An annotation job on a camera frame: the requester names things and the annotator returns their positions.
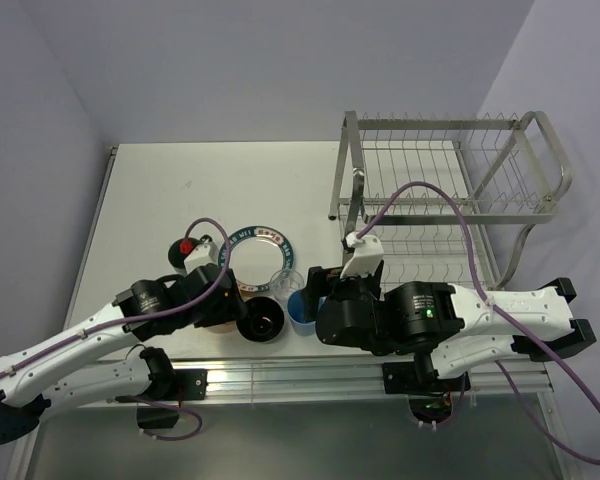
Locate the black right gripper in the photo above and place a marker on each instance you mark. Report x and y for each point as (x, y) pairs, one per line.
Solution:
(322, 281)

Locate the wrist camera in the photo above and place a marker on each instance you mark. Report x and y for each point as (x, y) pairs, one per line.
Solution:
(202, 255)
(366, 257)

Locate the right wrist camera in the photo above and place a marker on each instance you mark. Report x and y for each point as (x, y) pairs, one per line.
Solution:
(366, 257)

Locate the blue plastic cup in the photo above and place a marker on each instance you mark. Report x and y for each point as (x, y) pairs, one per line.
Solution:
(296, 313)

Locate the clear glass cup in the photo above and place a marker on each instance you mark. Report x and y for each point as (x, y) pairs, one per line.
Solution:
(284, 283)

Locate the stainless steel dish rack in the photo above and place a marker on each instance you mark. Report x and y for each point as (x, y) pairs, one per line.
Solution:
(439, 192)

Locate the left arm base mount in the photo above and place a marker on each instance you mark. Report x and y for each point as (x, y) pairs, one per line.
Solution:
(190, 385)

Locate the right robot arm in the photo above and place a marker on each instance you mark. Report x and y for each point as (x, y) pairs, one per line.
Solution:
(448, 329)

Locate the beige floral ceramic bowl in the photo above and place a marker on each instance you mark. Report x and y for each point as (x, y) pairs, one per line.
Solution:
(263, 322)

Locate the white plate green rim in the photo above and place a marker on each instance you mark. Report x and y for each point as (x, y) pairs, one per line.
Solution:
(257, 253)

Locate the aluminium mounting rail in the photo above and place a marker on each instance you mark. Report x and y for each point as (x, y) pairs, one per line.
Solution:
(339, 379)

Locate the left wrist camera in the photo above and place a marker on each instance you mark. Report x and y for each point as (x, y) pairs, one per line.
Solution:
(202, 255)

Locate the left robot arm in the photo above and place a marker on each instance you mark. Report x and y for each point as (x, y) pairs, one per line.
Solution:
(105, 356)

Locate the dark green mug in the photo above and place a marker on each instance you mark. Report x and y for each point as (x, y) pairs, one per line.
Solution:
(181, 248)

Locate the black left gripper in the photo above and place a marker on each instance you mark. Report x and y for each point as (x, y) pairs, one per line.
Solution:
(230, 307)

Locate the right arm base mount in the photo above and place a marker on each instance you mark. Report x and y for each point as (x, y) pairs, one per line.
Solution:
(399, 378)

